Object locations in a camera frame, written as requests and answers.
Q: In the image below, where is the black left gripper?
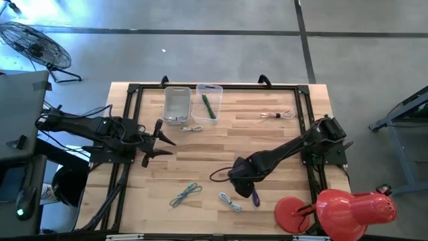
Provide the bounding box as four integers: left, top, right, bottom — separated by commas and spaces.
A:
133, 118, 177, 168

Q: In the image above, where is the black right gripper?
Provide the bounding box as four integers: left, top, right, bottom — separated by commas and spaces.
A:
228, 157, 260, 199

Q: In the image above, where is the pink white cable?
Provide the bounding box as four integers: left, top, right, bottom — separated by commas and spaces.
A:
260, 107, 297, 120

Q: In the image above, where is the beige plastic bin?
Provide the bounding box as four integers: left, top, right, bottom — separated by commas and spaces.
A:
163, 86, 193, 127

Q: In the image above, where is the clear plastic bin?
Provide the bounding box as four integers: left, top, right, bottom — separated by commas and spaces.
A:
190, 84, 224, 125

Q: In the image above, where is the black round stool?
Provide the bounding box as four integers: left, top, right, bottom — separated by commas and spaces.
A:
51, 165, 90, 208

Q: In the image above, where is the red desk lamp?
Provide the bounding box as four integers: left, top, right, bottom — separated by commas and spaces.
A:
274, 188, 399, 241

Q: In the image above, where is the small black device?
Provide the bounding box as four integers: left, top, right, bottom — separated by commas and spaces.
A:
5, 135, 27, 151

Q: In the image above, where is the grey desk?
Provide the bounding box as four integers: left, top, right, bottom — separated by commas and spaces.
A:
0, 70, 53, 235

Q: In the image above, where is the black computer mouse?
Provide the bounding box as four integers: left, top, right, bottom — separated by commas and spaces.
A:
15, 186, 38, 222

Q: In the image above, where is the blue-grey metal stand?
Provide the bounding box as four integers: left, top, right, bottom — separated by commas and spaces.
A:
368, 85, 428, 197

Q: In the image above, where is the black floor fan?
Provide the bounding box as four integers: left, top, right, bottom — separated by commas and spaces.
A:
0, 21, 83, 84

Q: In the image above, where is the light blue cable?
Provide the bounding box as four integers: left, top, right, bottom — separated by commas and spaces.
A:
219, 191, 243, 214

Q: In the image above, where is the black teal braided cable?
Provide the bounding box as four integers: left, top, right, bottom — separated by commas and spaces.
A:
169, 182, 203, 208

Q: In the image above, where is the black aluminium table frame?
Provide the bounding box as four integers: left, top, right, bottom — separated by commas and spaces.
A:
75, 74, 350, 235

